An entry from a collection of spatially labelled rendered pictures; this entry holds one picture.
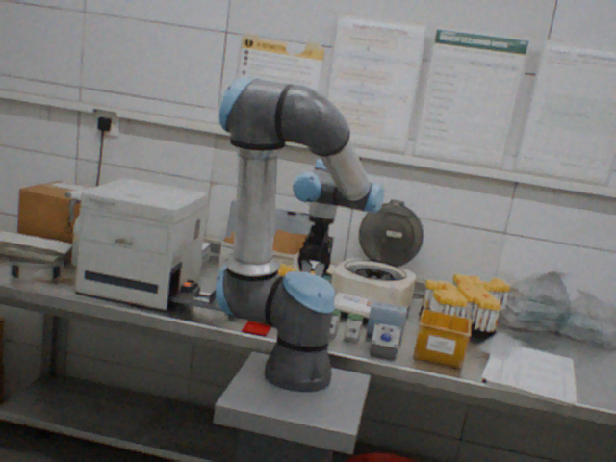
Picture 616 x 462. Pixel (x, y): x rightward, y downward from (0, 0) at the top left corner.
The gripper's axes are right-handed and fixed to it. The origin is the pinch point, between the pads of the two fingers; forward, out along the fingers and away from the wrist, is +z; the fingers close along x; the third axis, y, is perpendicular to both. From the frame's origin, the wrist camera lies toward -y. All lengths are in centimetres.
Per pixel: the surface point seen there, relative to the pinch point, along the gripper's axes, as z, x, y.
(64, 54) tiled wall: -50, 109, 55
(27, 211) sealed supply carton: 2, 103, 26
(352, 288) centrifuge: 4.8, -9.5, 21.8
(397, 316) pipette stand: 4.5, -24.8, 4.4
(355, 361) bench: 13.8, -16.4, -10.6
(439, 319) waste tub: 4.7, -36.1, 9.6
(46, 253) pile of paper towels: 10, 87, 12
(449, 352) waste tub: 8.9, -40.0, -3.3
